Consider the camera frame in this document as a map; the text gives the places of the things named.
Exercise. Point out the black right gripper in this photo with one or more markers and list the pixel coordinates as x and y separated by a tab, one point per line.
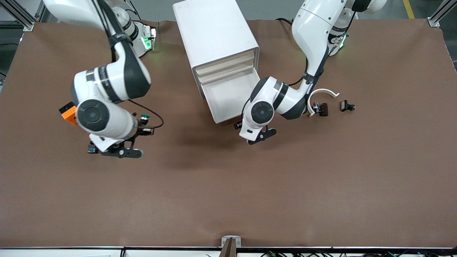
141	129

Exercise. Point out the green push button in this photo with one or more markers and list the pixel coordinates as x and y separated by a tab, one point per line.
144	116

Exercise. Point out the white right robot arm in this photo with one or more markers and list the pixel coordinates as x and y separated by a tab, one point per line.
107	82

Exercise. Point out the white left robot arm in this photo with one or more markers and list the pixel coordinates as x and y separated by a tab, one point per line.
314	28

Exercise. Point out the yellow push button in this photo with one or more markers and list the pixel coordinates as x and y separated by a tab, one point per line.
92	150

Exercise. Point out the white drawer cabinet housing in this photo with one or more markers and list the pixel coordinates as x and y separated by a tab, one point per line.
214	28

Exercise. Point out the orange box with hole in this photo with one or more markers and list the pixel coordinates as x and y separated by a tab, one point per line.
68	113

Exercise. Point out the brown electrical component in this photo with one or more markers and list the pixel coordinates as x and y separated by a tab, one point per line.
323	109

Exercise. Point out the white curved plastic piece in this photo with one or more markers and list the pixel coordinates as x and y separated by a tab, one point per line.
323	90

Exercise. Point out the small black component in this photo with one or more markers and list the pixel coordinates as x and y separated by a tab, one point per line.
344	105

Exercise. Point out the brown bar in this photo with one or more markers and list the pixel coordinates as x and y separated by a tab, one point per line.
228	250

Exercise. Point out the grey metal bracket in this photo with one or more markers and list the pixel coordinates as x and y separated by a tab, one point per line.
231	238

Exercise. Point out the white table edge rail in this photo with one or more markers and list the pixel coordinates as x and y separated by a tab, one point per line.
71	252

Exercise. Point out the aluminium frame profile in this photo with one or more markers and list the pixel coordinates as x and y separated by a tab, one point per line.
21	18
437	19

